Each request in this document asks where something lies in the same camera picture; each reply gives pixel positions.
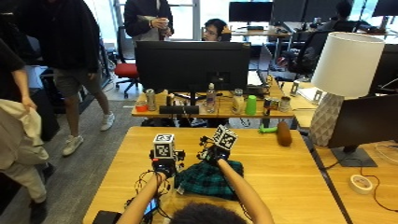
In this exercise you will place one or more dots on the person's right hand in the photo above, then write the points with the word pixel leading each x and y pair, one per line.
pixel 214 152

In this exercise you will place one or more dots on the person's left hand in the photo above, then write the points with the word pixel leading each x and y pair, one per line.
pixel 164 167

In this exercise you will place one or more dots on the white marker cube on right glove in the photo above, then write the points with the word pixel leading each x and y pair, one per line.
pixel 223 137

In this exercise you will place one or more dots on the white marker cube on glove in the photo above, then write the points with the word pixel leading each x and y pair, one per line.
pixel 223 137
pixel 164 146

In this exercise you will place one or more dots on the white marker cube on left glove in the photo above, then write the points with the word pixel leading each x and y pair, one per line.
pixel 164 146

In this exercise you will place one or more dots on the green plaid cloth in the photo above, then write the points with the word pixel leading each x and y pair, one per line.
pixel 206 180

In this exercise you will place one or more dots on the wooden desk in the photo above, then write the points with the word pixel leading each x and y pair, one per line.
pixel 216 109

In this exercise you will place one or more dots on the green plastic toy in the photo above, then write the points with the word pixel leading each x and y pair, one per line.
pixel 267 129

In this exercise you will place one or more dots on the black speaker bar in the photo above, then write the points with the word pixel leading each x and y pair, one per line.
pixel 178 109

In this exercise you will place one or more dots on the cream drink bottle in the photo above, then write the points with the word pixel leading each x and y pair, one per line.
pixel 237 101

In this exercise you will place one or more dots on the green plastic cup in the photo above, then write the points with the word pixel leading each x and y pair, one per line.
pixel 250 105

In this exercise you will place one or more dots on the clear water bottle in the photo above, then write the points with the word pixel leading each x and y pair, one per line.
pixel 210 98

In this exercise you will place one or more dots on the brown cylindrical roll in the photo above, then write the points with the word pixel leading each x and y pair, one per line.
pixel 283 133

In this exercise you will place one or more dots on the dark drink can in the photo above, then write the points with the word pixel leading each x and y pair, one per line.
pixel 267 107

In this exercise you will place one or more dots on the small red cup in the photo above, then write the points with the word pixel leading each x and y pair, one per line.
pixel 141 107

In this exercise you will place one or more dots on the black device on table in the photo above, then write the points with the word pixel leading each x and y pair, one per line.
pixel 106 217

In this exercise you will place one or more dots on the glass jar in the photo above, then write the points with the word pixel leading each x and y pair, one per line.
pixel 285 104

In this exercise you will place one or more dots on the large black monitor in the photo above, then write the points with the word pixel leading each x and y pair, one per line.
pixel 193 65

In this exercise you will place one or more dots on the red office chair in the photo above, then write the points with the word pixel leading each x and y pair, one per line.
pixel 126 70

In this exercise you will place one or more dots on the beige jacket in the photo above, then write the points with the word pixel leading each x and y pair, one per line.
pixel 22 133

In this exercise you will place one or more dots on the roll of white tape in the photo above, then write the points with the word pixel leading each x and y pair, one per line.
pixel 361 184

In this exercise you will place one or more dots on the black monitor with stand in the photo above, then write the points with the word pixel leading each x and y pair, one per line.
pixel 365 124

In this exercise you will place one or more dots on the white table lamp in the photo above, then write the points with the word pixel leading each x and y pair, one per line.
pixel 342 81

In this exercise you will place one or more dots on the black office chair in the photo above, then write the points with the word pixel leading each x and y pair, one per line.
pixel 309 54

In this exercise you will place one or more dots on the wide black background monitor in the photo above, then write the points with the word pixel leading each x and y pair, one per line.
pixel 309 9

